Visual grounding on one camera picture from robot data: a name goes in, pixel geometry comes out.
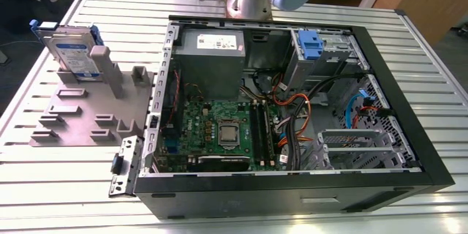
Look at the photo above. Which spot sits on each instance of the hard disk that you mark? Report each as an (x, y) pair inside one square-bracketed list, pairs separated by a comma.
[(75, 58)]

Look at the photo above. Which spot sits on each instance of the metal disk bay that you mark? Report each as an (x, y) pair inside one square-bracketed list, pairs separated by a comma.
[(361, 149)]

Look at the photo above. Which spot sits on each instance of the grey parts rack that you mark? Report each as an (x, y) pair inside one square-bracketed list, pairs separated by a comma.
[(85, 124)]

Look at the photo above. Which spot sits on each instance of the grey power supply unit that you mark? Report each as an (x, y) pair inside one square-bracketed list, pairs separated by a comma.
[(209, 75)]

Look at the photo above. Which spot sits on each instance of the green motherboard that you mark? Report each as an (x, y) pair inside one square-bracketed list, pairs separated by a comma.
[(198, 119)]

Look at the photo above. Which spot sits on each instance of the metal expansion slot retainer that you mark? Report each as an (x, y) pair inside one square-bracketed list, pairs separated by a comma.
[(129, 162)]

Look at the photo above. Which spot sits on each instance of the silver CPU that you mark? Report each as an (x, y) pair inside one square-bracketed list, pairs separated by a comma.
[(230, 134)]

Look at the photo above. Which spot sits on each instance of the blue drive latch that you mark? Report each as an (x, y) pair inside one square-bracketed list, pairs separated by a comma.
[(310, 45)]

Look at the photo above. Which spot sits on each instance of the CPU socket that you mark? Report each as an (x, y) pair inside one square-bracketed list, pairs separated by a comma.
[(230, 147)]

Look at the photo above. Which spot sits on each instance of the metal optical drive cage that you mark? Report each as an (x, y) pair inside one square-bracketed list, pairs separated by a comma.
[(303, 72)]

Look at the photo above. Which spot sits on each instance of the black RAM slot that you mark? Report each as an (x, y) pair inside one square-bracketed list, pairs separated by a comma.
[(267, 132), (257, 132)]

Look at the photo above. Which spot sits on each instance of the black graphics card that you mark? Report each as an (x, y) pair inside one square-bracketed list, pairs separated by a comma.
[(223, 162)]

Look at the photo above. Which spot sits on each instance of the black PC case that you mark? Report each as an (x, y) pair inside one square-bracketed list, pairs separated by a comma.
[(257, 195)]

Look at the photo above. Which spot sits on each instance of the black chair base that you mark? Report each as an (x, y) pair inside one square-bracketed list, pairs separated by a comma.
[(462, 28)]

